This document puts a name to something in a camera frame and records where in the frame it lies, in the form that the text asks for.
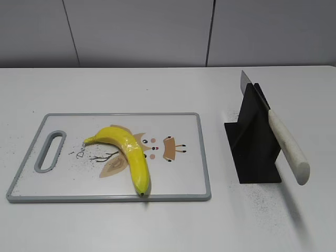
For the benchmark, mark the white-handled cleaver knife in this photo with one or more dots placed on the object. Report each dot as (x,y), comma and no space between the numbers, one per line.
(294,155)

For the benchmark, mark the yellow plastic banana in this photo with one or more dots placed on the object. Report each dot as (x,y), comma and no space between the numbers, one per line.
(128,145)

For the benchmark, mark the black knife stand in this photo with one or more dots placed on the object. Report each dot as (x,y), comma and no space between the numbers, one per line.
(252,142)

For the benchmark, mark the white grey-rimmed cutting board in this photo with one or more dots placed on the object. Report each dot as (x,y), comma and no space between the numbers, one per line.
(59,168)

